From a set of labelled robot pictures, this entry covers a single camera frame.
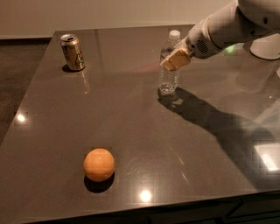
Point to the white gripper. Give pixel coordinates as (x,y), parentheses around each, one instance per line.
(199,40)

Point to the clear plastic water bottle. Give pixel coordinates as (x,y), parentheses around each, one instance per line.
(168,80)

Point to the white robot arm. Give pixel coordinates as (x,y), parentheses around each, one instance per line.
(240,21)

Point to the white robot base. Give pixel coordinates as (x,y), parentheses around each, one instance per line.
(267,48)

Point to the gold soda can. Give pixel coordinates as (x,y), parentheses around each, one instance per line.
(71,48)

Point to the orange fruit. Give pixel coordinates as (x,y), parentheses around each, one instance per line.
(99,165)

